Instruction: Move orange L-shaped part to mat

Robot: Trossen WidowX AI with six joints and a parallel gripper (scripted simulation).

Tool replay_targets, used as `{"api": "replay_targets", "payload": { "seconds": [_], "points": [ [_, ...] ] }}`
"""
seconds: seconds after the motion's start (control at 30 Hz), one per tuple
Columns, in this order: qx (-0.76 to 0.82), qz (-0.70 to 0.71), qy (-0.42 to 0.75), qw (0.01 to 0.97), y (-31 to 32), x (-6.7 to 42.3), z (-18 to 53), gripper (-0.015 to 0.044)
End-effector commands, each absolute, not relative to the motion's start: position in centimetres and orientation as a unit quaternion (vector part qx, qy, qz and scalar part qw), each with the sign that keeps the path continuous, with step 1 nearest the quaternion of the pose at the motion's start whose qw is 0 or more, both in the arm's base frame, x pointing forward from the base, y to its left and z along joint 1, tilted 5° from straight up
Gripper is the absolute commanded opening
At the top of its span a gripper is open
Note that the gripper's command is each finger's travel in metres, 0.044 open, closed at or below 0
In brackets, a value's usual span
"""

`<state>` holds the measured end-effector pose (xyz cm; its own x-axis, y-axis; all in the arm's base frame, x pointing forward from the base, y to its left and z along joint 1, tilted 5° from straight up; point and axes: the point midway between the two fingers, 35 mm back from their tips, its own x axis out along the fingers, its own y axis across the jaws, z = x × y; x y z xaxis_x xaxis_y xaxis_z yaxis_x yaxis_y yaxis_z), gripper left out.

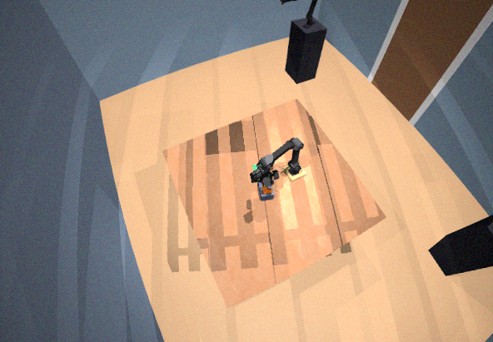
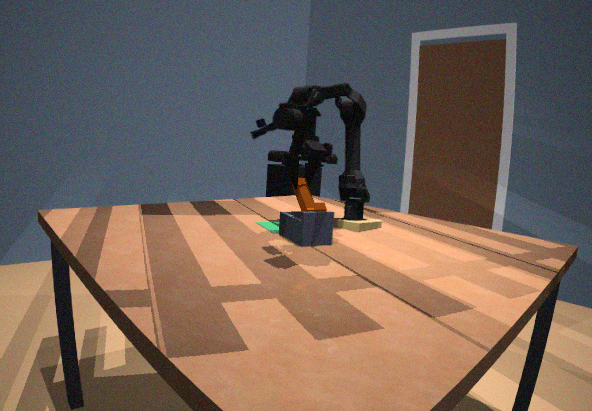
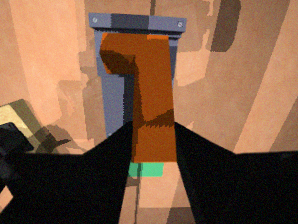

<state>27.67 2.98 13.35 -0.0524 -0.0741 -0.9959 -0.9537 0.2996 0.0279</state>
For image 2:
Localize orange l-shaped part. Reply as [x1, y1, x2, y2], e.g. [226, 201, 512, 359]
[292, 178, 327, 212]

